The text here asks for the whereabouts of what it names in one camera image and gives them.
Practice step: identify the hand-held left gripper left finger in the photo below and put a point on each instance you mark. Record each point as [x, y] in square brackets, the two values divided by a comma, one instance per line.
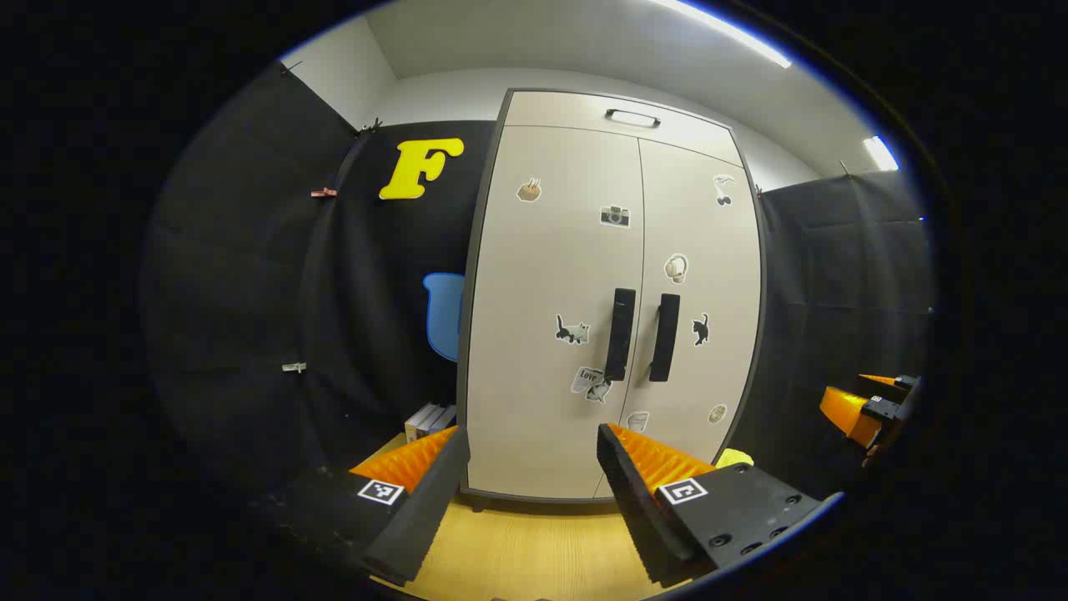
[430, 501]

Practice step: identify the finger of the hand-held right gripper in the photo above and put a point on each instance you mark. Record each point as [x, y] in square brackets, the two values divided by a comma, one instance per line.
[847, 411]
[889, 382]

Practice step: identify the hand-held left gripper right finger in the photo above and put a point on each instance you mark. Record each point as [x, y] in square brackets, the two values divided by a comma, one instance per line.
[634, 501]

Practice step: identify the beige double-door shoe cabinet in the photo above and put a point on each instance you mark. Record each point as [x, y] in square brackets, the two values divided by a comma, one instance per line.
[484, 334]

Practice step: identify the purple book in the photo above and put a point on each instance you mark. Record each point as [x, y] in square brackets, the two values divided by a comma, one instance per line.
[446, 416]

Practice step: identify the yellow bumpy ball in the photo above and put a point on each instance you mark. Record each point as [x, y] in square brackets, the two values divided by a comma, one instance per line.
[734, 457]

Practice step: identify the black backdrop cloth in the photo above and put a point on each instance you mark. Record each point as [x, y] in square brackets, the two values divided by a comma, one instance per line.
[834, 275]
[250, 275]

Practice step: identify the short ceiling light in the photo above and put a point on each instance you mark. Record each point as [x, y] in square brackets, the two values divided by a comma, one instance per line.
[880, 153]

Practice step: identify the red clip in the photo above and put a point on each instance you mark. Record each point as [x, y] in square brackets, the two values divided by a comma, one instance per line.
[324, 192]

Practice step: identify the black clip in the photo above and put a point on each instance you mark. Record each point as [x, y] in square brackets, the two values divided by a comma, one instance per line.
[371, 127]

